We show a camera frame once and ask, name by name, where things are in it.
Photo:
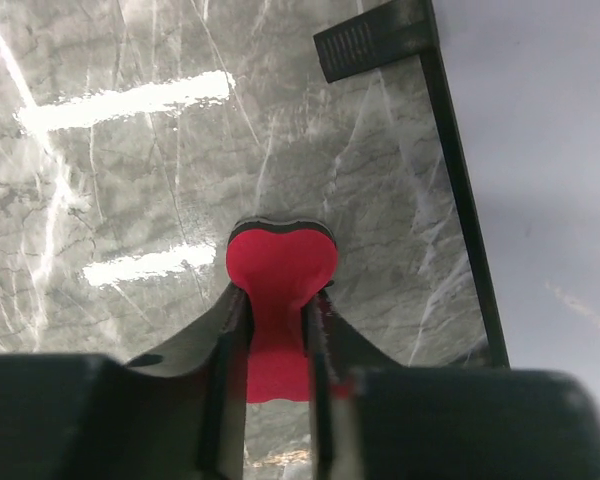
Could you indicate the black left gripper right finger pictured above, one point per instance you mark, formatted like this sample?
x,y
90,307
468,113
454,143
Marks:
x,y
372,418

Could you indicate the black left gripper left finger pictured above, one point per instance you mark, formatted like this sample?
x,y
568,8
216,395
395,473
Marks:
x,y
176,411

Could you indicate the red black whiteboard eraser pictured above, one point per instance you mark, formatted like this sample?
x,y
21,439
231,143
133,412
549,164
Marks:
x,y
281,265

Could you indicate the white whiteboard black frame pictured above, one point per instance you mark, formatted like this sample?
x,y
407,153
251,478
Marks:
x,y
515,87

